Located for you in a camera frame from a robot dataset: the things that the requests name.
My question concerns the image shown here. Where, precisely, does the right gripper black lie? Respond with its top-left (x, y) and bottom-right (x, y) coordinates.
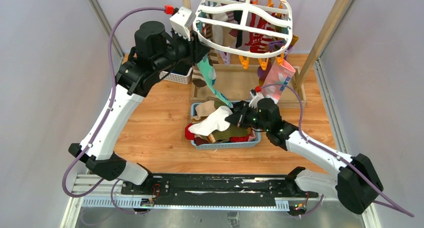
top-left (225, 102), bottom-right (270, 132)

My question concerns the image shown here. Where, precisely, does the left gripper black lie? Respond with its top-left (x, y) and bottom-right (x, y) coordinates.
top-left (154, 26), bottom-right (211, 73)

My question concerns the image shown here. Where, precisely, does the mint green sock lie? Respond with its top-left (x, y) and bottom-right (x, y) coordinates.
top-left (196, 55), bottom-right (233, 108)

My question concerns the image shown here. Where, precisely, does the white sock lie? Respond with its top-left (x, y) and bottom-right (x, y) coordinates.
top-left (188, 106), bottom-right (233, 136)

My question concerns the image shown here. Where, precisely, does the white oval sock hanger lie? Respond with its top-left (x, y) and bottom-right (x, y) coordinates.
top-left (192, 0), bottom-right (293, 58)

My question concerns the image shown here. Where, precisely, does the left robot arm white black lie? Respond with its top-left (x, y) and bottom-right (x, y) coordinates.
top-left (68, 21), bottom-right (210, 195)

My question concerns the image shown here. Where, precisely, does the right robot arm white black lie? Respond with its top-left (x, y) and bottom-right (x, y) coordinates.
top-left (225, 98), bottom-right (384, 215)

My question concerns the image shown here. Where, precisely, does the olive green sock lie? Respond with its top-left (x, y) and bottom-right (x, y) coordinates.
top-left (208, 125), bottom-right (251, 143)

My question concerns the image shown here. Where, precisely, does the blue sock basket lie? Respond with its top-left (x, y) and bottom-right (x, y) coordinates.
top-left (190, 100), bottom-right (261, 150)

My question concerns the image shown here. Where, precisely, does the white laundry basket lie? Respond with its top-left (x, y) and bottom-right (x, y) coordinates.
top-left (159, 67), bottom-right (193, 85)

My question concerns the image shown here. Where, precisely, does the pink sock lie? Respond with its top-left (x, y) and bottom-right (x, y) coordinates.
top-left (261, 59), bottom-right (296, 104)

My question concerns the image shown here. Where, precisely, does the red sock in basket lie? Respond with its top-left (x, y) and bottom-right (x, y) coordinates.
top-left (184, 123), bottom-right (195, 141)

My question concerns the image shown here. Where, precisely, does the red patterned sock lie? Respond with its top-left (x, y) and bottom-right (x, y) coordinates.
top-left (245, 13), bottom-right (275, 53)

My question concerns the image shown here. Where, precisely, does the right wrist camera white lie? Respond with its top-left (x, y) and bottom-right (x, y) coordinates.
top-left (249, 86), bottom-right (264, 108)

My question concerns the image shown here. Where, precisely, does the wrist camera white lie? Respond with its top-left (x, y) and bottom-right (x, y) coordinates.
top-left (249, 86), bottom-right (264, 108)
top-left (169, 6), bottom-right (196, 41)

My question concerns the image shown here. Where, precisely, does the wooden rack frame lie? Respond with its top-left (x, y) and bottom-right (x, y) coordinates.
top-left (180, 0), bottom-right (357, 109)

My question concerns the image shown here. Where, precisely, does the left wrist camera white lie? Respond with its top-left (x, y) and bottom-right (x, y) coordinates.
top-left (169, 6), bottom-right (196, 41)

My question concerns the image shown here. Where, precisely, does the black mounting base plate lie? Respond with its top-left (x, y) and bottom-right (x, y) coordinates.
top-left (120, 173), bottom-right (318, 211)

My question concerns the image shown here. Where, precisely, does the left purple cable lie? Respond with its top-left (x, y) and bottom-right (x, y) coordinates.
top-left (62, 5), bottom-right (175, 215)

